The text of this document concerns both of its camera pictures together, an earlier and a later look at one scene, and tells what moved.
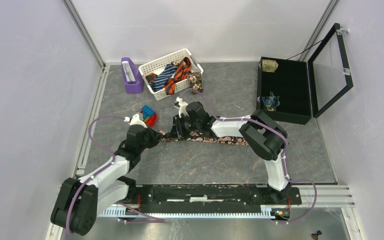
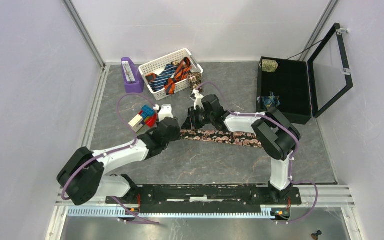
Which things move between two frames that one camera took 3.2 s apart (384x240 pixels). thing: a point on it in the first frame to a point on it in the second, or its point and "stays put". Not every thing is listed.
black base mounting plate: [251, 196] stays put
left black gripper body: [150, 141] to [176, 136]
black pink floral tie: [197, 137] stays put
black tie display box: [293, 91] stays put
